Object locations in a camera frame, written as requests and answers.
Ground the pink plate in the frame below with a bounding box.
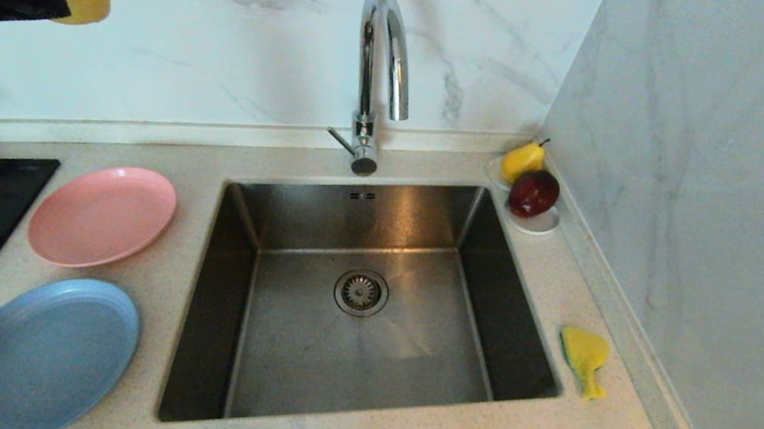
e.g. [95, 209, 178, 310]
[24, 153, 182, 282]

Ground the stainless steel sink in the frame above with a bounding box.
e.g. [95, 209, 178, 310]
[157, 145, 589, 429]

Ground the yellow pear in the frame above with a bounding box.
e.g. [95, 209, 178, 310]
[497, 133, 550, 190]

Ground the chrome gooseneck faucet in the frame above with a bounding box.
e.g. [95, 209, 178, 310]
[321, 0, 427, 183]

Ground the dark red apple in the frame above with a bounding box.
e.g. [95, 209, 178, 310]
[504, 166, 562, 223]

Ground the small white dish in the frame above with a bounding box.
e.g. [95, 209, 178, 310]
[477, 156, 569, 240]

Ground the yellow sponge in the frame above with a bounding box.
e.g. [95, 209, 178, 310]
[551, 325, 614, 403]

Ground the metal sink drain strainer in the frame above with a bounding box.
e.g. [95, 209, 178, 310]
[331, 266, 392, 322]

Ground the blue plate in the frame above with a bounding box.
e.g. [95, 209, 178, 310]
[0, 265, 147, 429]

